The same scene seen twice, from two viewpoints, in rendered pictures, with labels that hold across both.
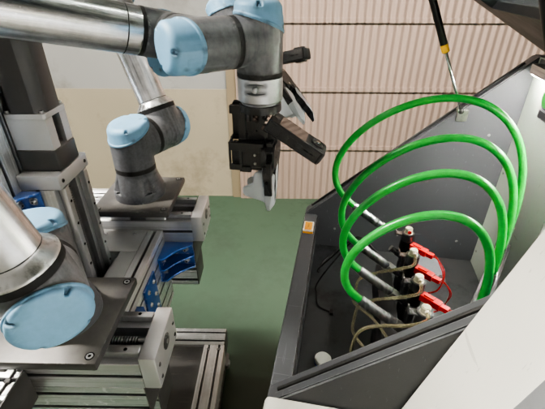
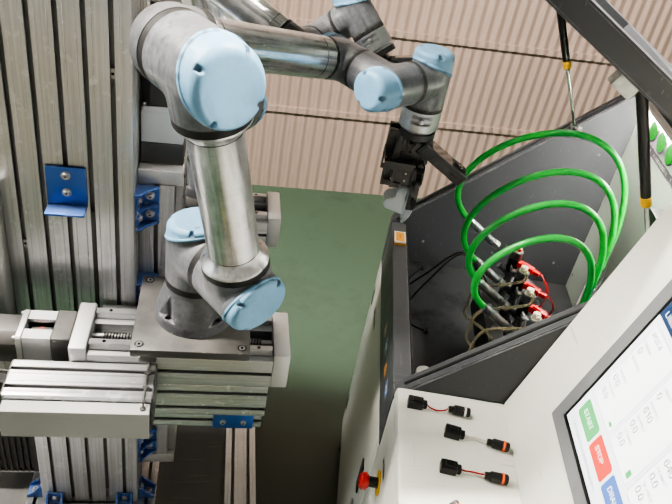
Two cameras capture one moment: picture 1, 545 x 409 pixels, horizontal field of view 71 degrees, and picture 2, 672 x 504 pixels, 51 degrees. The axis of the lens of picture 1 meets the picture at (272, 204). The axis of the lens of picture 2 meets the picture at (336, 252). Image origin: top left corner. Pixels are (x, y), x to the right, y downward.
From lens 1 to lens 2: 0.78 m
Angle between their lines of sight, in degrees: 12
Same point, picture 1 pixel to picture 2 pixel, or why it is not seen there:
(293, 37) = not seen: outside the picture
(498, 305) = (595, 303)
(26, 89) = not seen: hidden behind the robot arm
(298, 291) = (401, 305)
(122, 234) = not seen: hidden behind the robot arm
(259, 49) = (434, 93)
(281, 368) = (401, 370)
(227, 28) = (417, 78)
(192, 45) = (394, 93)
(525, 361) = (608, 333)
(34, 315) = (257, 299)
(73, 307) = (276, 296)
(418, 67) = (514, 16)
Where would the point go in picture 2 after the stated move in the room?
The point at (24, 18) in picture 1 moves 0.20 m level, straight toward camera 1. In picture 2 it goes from (268, 60) to (343, 113)
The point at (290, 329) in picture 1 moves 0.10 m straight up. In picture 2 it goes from (402, 339) to (411, 305)
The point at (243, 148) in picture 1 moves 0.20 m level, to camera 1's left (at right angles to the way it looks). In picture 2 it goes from (397, 167) to (294, 159)
